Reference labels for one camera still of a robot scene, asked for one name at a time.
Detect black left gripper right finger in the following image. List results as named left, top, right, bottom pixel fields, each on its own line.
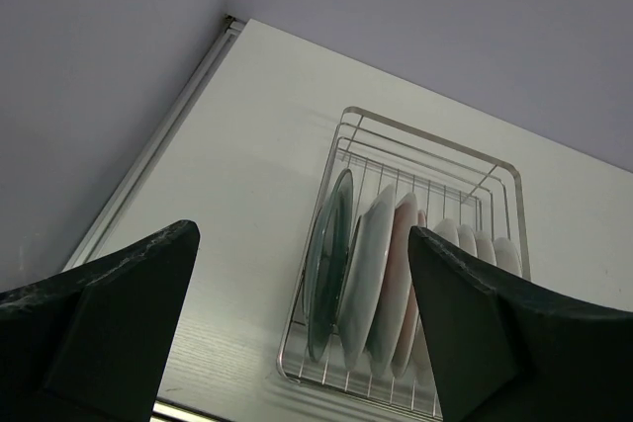
left=408, top=226, right=632, bottom=421

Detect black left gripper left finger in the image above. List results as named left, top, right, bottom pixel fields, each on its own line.
left=1, top=219, right=200, bottom=421

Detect white plate teal rim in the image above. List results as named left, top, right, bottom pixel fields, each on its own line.
left=457, top=224, right=478, bottom=257

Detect red teal wave plate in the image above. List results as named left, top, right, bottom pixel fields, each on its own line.
left=337, top=184, right=396, bottom=372
left=366, top=192, right=418, bottom=378

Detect white bowl plate red characters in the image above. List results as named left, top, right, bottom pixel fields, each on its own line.
left=393, top=208, right=429, bottom=379

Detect white plate grey line pattern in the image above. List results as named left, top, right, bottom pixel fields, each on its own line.
left=493, top=237, right=522, bottom=277

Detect wire dish rack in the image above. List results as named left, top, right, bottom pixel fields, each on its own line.
left=277, top=107, right=530, bottom=421

